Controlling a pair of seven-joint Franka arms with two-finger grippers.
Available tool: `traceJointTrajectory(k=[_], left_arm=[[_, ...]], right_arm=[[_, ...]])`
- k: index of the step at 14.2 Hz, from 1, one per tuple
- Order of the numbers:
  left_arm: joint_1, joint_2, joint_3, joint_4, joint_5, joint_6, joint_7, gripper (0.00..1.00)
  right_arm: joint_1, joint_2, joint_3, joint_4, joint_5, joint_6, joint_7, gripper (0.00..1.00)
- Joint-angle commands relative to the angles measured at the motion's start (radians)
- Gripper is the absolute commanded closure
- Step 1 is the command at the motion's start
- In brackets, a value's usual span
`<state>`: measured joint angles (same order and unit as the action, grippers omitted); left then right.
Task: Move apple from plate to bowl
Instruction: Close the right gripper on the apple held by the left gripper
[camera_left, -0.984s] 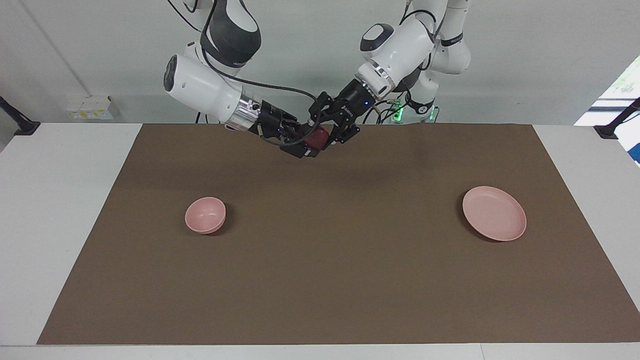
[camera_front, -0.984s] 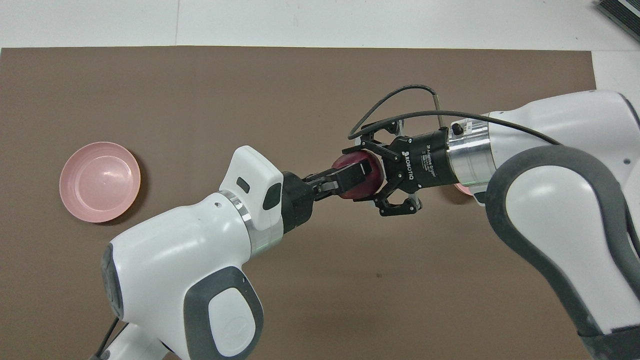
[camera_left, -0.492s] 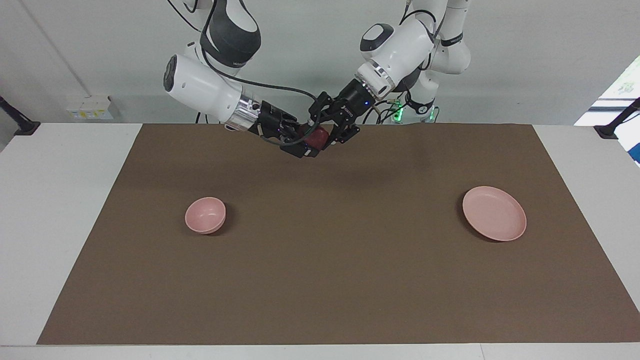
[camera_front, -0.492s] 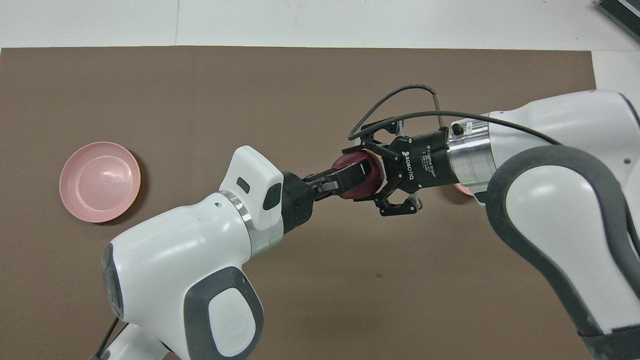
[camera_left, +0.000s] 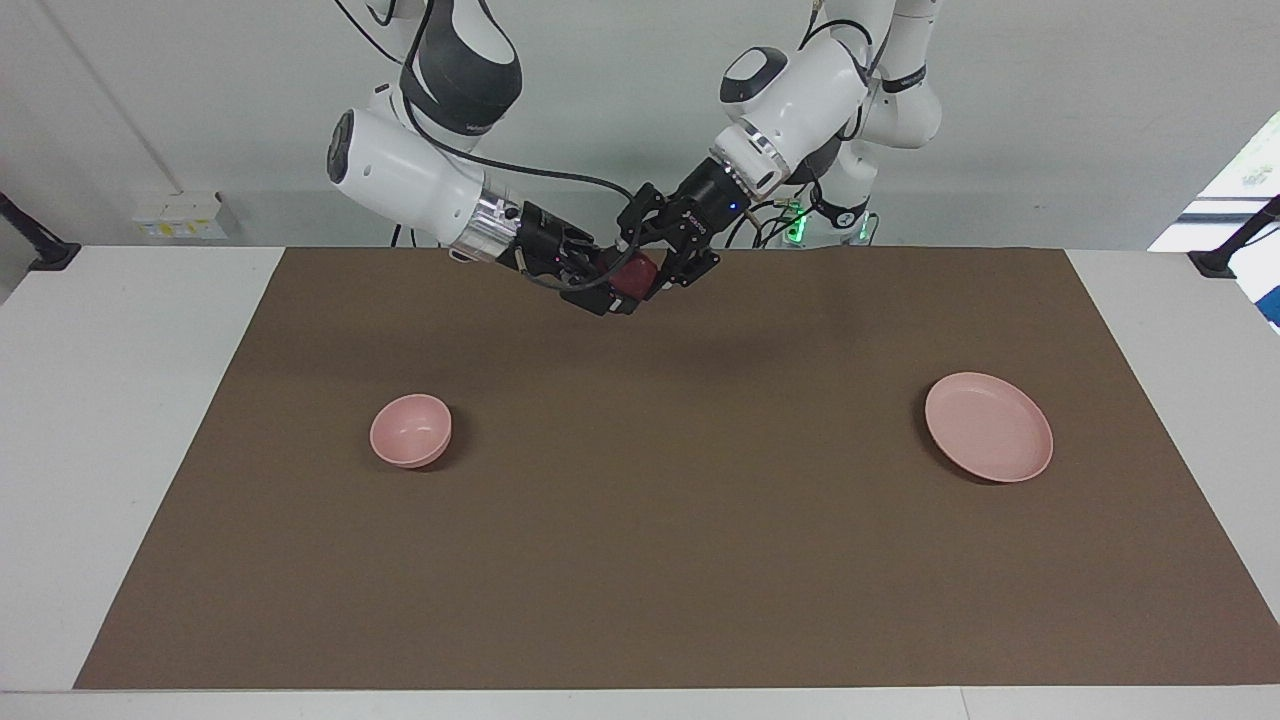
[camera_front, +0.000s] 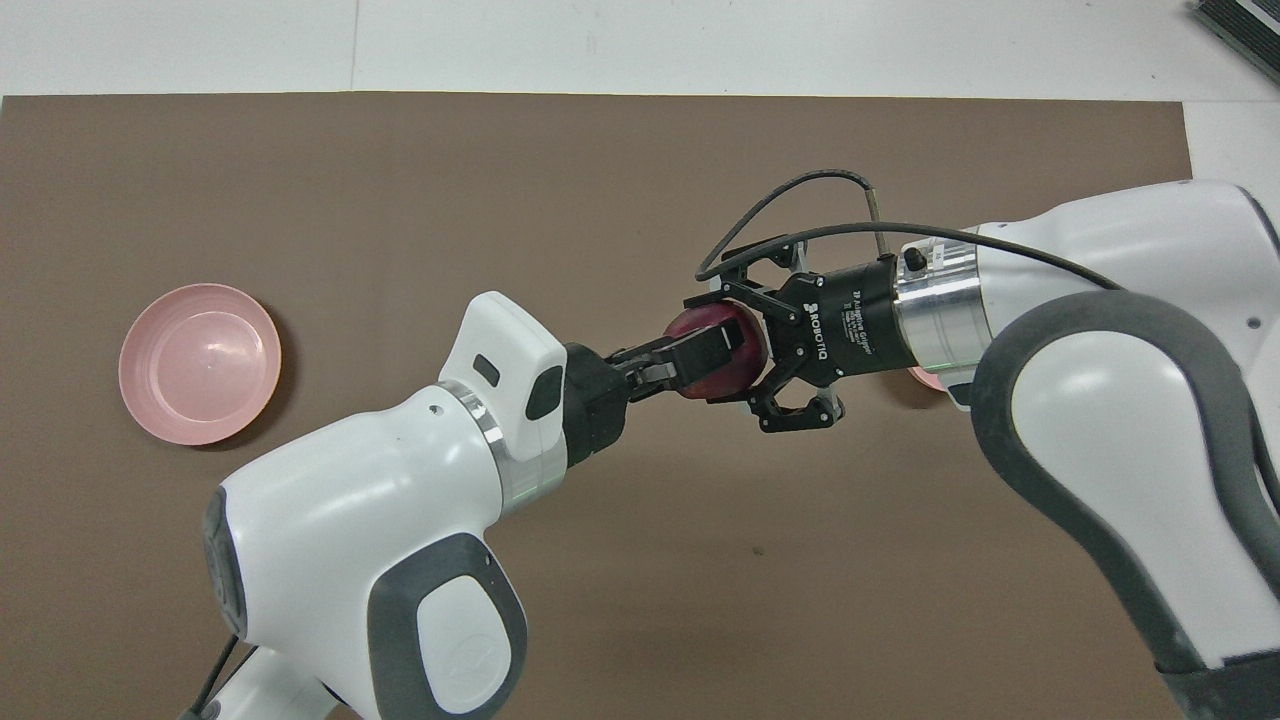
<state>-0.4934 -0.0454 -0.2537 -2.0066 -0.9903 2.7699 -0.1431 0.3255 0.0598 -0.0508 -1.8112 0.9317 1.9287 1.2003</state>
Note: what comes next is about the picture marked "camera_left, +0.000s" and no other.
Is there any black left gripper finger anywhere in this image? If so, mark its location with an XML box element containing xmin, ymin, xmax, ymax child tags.
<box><xmin>617</xmin><ymin>182</ymin><xmax>681</xmax><ymax>251</ymax></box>
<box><xmin>655</xmin><ymin>235</ymin><xmax>721</xmax><ymax>291</ymax></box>

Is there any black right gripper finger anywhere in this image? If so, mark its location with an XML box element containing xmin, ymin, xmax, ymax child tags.
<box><xmin>560</xmin><ymin>285</ymin><xmax>641</xmax><ymax>317</ymax></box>
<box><xmin>565</xmin><ymin>228</ymin><xmax>626</xmax><ymax>273</ymax></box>

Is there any dark red apple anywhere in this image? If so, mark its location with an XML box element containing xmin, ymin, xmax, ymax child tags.
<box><xmin>612</xmin><ymin>252</ymin><xmax>661</xmax><ymax>299</ymax></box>

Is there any pink bowl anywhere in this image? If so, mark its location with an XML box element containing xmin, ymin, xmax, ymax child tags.
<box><xmin>369</xmin><ymin>393</ymin><xmax>453</xmax><ymax>470</ymax></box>

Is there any pink plate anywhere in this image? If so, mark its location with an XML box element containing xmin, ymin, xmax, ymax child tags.
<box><xmin>924</xmin><ymin>372</ymin><xmax>1055</xmax><ymax>484</ymax></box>

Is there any brown table mat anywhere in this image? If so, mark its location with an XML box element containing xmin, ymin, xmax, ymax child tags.
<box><xmin>73</xmin><ymin>247</ymin><xmax>1280</xmax><ymax>691</ymax></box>

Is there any bright window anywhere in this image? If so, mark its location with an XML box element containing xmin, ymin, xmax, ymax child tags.
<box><xmin>1148</xmin><ymin>110</ymin><xmax>1280</xmax><ymax>251</ymax></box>

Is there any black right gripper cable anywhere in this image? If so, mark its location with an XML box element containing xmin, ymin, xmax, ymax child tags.
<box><xmin>335</xmin><ymin>0</ymin><xmax>641</xmax><ymax>293</ymax></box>

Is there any white wall socket box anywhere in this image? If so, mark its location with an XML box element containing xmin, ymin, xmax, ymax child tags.
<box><xmin>133</xmin><ymin>192</ymin><xmax>227</xmax><ymax>241</ymax></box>

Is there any black clamp mount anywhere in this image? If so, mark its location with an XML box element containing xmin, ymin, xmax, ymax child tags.
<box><xmin>1188</xmin><ymin>195</ymin><xmax>1280</xmax><ymax>279</ymax></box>
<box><xmin>0</xmin><ymin>190</ymin><xmax>83</xmax><ymax>273</ymax></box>

